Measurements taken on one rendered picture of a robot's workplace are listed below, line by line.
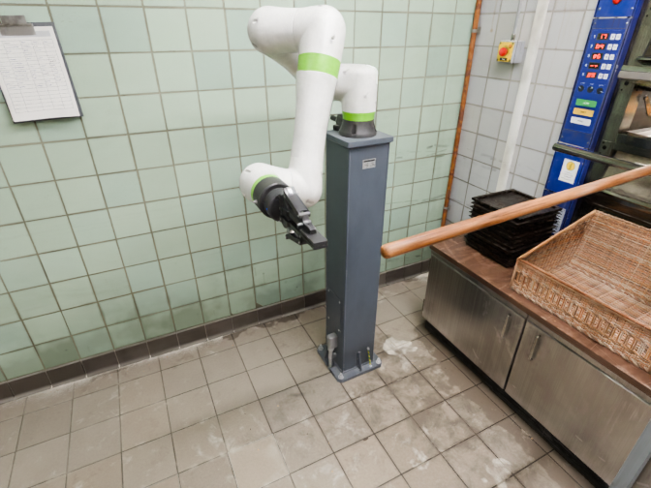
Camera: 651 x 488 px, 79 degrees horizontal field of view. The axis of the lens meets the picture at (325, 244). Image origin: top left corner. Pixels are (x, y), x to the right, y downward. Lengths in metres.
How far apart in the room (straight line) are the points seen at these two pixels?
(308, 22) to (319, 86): 0.16
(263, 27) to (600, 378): 1.57
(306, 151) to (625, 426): 1.40
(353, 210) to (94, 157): 1.09
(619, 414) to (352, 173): 1.25
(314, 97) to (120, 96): 0.97
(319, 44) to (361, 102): 0.44
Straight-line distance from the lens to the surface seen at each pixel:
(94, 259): 2.08
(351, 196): 1.56
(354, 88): 1.51
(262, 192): 0.94
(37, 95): 1.85
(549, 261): 2.02
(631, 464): 1.77
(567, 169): 2.18
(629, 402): 1.72
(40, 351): 2.37
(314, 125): 1.10
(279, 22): 1.21
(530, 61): 2.32
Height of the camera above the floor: 1.57
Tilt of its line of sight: 29 degrees down
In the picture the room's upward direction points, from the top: straight up
